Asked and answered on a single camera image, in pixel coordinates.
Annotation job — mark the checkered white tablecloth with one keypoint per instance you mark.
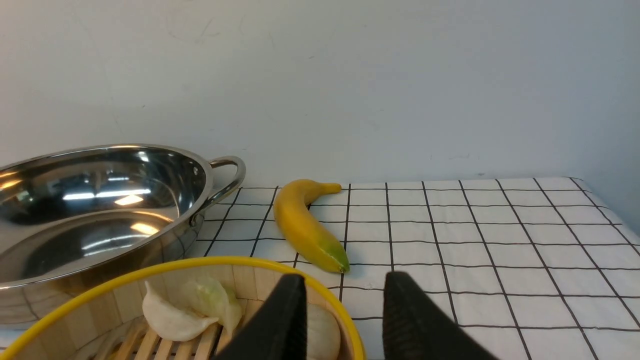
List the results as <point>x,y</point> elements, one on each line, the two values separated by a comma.
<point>531,268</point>

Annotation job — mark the white dumpling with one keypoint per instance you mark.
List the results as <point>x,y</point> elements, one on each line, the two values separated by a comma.
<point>171,323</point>

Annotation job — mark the stainless steel pot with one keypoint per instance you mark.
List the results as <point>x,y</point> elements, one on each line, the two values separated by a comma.
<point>72,220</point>

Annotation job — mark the yellow banana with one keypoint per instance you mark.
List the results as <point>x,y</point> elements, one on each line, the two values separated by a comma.
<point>303,231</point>

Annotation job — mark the pale green dumpling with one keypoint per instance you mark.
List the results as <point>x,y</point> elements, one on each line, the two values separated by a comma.
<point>208,297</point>

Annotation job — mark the yellow rimmed bamboo steamer basket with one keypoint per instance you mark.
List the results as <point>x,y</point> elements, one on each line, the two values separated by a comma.
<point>107,322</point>

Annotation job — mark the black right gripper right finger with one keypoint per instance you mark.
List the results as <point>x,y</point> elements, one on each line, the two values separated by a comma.
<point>416,328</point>

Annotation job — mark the white round bun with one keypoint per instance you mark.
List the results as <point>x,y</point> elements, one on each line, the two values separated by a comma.
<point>323,334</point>

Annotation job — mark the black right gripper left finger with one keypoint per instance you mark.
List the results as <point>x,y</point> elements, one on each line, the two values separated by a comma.
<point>278,330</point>

